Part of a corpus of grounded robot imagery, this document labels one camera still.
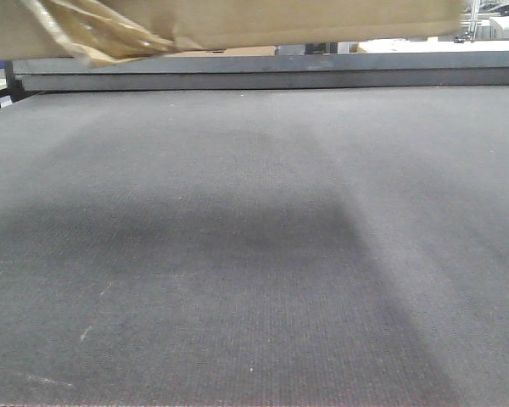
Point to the dark conveyor side frame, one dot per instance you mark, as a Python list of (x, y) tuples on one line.
[(354, 70)]

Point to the brown cardboard carton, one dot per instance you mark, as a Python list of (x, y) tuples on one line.
[(101, 33)]

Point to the dark grey conveyor belt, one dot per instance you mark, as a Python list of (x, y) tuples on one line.
[(299, 248)]

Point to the white table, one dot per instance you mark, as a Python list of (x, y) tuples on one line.
[(431, 45)]

